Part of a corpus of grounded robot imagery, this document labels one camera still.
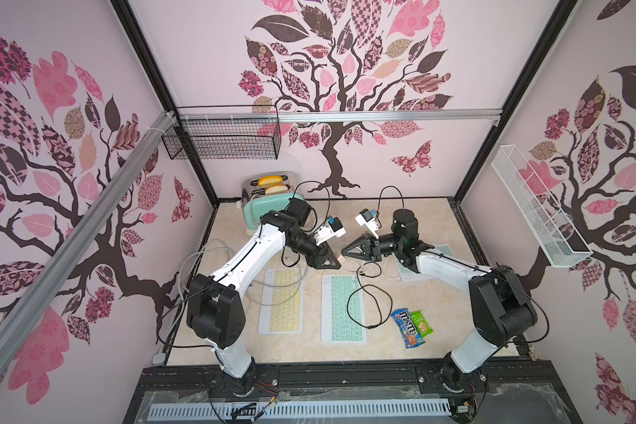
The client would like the white power strip cord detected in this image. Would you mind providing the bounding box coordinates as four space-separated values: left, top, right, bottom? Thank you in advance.
176 239 234 319

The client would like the white usb cable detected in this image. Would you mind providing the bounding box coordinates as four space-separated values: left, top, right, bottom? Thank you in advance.
243 259 311 308
354 258 399 282

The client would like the aluminium rail back wall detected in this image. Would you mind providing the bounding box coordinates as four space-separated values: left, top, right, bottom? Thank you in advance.
180 109 503 124

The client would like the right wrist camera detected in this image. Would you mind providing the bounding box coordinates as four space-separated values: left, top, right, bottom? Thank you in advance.
355 208 381 239

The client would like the green wireless keyboard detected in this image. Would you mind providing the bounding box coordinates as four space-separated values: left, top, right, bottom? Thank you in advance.
393 243 454 282
321 275 367 345

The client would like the black USB cable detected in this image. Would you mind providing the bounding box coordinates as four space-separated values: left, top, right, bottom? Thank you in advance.
345 259 393 330

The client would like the black wire basket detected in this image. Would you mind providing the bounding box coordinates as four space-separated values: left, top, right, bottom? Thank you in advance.
162 104 282 160

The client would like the aluminium rail wall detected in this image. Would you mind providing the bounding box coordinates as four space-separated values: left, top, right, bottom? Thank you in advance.
0 111 177 376
180 109 503 124

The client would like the mint green toaster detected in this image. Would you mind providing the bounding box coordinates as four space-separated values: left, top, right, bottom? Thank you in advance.
238 171 302 235

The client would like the blue candy bag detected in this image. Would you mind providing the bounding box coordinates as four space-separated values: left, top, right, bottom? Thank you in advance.
390 308 425 349

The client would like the aluminium rail left wall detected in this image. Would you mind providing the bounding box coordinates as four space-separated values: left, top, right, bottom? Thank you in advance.
0 111 177 376

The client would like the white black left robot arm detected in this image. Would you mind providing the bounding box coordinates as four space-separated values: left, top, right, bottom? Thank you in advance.
185 197 346 385

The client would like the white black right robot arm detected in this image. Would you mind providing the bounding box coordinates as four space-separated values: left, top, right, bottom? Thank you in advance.
342 208 538 393

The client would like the green snack packet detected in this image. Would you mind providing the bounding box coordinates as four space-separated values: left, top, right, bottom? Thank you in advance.
410 311 434 338

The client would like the white slotted cable duct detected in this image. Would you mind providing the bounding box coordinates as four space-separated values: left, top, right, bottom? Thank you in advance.
145 399 452 423

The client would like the yellow wireless keyboard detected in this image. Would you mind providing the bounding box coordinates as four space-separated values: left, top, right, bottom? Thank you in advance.
257 267 304 336

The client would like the white wire shelf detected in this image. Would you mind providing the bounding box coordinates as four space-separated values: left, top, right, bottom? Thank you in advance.
491 145 593 268

